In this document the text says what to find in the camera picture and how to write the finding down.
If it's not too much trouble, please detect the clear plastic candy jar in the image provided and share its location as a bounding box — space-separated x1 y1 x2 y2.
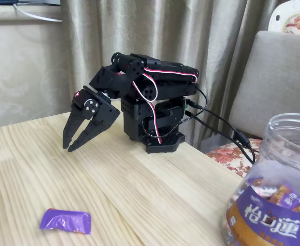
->
221 113 300 246

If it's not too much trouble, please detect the floral seat cushion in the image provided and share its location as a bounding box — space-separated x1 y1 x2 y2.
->
205 138 265 178

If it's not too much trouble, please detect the beige window sill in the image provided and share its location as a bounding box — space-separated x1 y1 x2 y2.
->
0 4 63 26

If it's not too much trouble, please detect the grey upholstered chair back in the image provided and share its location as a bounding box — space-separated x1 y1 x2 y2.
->
228 30 300 140

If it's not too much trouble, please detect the white floral chair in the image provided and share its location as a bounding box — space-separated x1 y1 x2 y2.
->
267 0 300 38

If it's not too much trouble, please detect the red white base servo cable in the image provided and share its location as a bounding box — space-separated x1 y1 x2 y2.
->
131 80 164 145

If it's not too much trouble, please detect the long red white servo cable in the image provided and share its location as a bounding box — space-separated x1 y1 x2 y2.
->
141 66 199 83

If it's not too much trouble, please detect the thin black wire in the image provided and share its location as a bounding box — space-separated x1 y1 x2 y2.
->
143 84 209 139

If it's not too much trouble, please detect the black plug cable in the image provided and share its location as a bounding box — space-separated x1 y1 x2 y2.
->
185 109 254 163

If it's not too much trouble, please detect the black power cable with barrel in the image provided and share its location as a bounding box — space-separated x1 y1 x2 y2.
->
187 100 256 163

